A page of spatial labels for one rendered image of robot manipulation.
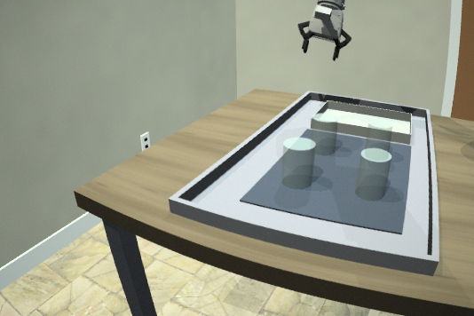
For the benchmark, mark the clear glass jar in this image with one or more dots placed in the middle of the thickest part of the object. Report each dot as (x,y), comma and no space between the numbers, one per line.
(379,134)
(374,167)
(298,163)
(324,132)

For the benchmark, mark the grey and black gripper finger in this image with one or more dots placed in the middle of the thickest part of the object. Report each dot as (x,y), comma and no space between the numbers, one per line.
(305,35)
(340,45)

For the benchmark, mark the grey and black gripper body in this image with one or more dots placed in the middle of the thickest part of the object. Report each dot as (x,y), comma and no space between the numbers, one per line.
(332,28)

